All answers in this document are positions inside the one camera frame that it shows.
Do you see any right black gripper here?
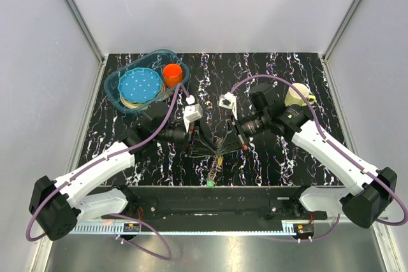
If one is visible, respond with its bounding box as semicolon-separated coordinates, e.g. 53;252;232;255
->
218;110;270;155

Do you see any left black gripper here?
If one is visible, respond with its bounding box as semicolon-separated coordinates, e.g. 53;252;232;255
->
155;119;217;158

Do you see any green key tag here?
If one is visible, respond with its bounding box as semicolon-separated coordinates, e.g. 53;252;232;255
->
207;180;215;187

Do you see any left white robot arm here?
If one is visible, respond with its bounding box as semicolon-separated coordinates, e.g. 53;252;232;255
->
26;102;203;241

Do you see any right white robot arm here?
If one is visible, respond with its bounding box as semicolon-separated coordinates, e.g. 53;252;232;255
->
218;83;407;229

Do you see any cream yellow mug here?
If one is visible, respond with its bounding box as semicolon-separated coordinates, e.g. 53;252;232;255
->
284;83;316;106

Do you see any orange plastic cup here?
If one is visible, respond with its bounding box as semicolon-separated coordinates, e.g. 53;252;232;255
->
163;63;184;88

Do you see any beige plate under blue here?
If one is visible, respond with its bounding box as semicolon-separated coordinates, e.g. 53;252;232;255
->
120;92;169;109

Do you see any blue dotted plate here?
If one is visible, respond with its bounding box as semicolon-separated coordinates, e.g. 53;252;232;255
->
117;68;163;97

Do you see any blue plastic basket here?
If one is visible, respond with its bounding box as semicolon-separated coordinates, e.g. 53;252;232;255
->
103;49;190;115

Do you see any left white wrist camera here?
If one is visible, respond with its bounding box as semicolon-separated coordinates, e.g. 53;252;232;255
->
183;95;203;131

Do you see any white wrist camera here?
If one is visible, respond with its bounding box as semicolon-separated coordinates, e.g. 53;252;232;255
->
218;92;238;120
183;95;203;131

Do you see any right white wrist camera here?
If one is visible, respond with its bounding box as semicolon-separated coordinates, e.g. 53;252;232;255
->
218;92;238;120

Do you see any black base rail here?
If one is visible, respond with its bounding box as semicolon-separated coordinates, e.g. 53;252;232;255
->
91;185;344;220

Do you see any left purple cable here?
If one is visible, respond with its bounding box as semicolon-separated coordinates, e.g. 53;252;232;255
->
25;82;195;241

